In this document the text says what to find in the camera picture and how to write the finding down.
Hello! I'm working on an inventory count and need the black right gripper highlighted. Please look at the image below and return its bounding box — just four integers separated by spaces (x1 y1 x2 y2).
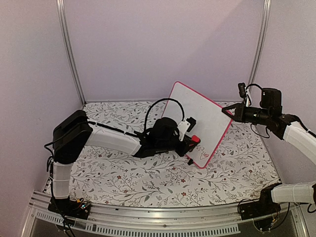
222 104 271 126

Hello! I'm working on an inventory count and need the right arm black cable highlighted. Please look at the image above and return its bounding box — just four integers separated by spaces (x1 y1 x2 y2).
246 83 271 139

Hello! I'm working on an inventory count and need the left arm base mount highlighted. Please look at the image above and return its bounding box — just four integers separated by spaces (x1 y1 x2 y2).
48 197 91 220

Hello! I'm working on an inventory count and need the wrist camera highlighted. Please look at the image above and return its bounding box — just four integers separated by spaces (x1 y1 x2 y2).
238 82 252 107
177 117 197 141

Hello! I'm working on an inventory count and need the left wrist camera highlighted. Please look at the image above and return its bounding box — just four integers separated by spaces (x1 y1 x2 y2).
177 117 197 141

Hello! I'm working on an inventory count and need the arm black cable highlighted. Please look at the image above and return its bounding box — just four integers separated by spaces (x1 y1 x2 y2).
144 98 185 134
246 83 271 139

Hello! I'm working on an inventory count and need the red whiteboard eraser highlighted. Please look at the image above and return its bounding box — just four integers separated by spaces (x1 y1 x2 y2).
192 135 200 144

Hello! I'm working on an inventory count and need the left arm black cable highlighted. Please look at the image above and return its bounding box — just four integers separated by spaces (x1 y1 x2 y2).
144 98 185 134

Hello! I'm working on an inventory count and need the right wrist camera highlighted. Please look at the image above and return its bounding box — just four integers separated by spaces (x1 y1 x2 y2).
238 82 252 107

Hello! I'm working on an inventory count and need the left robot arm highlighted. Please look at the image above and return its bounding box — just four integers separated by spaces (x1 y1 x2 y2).
50 110 200 214

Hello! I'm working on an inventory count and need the left aluminium frame post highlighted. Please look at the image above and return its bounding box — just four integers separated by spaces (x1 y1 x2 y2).
56 0 86 105

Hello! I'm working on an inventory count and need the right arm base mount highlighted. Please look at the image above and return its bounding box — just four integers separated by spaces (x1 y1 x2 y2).
237 200 281 220

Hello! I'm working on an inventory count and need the aluminium frame post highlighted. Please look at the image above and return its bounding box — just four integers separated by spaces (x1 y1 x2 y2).
56 0 86 105
247 0 272 86

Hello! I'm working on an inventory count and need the front aluminium rail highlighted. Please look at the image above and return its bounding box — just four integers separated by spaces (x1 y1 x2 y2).
22 191 316 237

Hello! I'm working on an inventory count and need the pink framed whiteboard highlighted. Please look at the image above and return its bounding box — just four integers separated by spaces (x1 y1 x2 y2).
169 81 232 168

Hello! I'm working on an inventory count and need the right aluminium frame post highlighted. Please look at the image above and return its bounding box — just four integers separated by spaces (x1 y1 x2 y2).
247 0 272 86

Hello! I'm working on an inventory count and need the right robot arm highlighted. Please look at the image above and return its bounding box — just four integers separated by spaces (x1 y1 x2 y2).
222 82 316 219

